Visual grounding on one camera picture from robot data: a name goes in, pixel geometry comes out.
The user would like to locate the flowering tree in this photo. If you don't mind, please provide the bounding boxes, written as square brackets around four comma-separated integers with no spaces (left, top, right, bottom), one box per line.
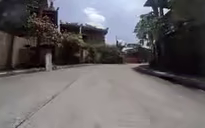
[24,12,64,68]

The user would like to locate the green bushes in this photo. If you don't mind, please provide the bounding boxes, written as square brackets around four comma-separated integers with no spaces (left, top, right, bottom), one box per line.
[61,32,125,65]

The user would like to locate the pale concrete post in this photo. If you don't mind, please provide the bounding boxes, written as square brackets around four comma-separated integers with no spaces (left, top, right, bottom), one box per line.
[44,48,54,72]

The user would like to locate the grey concrete road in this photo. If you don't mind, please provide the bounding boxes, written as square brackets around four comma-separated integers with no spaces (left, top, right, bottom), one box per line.
[0,62,205,128]

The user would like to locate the raised concrete kerb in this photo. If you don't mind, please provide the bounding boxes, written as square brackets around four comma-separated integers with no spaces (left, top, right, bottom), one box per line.
[0,63,94,80]
[133,63,205,93]

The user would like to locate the grey boundary wall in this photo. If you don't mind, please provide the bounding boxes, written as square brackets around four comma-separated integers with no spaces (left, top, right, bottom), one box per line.
[0,27,38,70]

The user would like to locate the dark trees and fence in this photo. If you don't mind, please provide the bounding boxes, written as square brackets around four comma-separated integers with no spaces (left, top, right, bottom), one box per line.
[133,0,205,78]

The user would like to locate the red vehicle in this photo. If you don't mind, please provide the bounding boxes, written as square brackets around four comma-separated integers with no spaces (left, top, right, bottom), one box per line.
[124,53,143,65]

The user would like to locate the house with dark roof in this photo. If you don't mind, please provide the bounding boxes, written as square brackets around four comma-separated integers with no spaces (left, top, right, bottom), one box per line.
[59,21,110,64]

